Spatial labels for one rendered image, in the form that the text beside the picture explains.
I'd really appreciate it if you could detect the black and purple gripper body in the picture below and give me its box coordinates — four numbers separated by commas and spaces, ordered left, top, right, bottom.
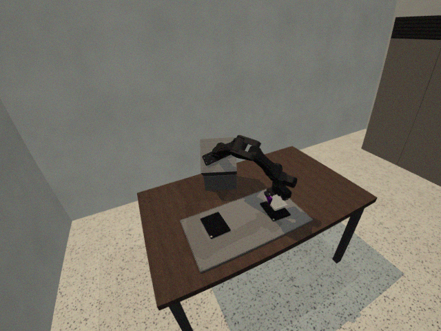
264, 187, 275, 197

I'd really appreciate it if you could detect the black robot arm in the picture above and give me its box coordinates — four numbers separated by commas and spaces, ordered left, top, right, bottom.
202, 135, 297, 201

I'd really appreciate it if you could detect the white well plate lid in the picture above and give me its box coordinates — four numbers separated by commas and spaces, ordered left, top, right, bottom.
270, 194, 287, 210

